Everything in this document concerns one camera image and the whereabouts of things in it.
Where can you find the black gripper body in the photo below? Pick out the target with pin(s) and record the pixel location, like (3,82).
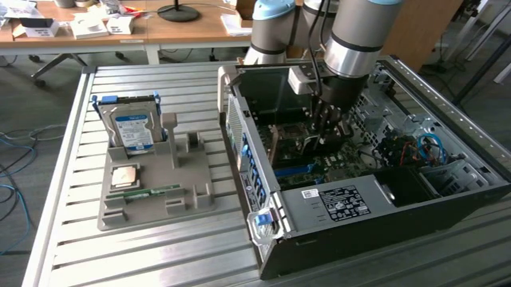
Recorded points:
(344,89)

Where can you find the green GPU card black fan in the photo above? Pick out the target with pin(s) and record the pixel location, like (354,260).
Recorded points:
(306,145)

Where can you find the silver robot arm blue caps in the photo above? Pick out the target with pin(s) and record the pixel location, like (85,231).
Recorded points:
(360,30)

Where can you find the green motherboard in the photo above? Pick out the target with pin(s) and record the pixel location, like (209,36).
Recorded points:
(352,161)

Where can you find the long blue expansion slot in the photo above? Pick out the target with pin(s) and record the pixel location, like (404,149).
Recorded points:
(292,171)

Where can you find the grey power supply unit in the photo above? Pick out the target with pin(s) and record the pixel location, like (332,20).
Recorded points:
(300,209)

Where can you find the wooden cabinet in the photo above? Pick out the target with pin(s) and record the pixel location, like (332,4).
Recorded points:
(432,30)

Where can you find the blue case latch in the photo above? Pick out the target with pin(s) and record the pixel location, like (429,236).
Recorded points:
(264,219)

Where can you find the white paper booklet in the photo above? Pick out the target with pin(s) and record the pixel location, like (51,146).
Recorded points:
(236,25)

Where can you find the brown cardboard box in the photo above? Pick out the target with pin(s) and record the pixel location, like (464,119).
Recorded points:
(245,9)

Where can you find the black open PC case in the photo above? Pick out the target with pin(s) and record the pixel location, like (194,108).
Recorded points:
(360,239)

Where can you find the wooden desk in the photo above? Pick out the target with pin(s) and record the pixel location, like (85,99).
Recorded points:
(41,40)
(192,30)

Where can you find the grey parts rack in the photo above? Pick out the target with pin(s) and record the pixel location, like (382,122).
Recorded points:
(160,179)

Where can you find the black round lamp base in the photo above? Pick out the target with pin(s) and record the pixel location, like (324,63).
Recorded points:
(178,15)

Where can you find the hard disk with blue caddy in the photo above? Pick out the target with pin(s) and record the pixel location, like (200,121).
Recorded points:
(132,131)

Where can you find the green RAM stick bare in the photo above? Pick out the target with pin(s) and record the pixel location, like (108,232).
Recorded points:
(140,194)

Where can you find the silver CPU chip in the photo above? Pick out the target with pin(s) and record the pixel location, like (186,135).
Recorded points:
(124,176)

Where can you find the white box printed label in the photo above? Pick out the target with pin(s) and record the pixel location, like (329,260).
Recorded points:
(120,26)

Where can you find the white box round hole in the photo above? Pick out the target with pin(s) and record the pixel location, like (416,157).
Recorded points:
(89,30)

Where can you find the grey cup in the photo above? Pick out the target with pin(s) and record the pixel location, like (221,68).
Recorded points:
(65,3)

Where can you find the white box black lid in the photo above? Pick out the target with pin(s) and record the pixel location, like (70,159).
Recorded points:
(38,28)

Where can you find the white paper stack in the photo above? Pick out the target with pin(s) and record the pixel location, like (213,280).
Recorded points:
(21,10)

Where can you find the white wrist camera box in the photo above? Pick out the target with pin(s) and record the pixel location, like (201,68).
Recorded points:
(302,80)

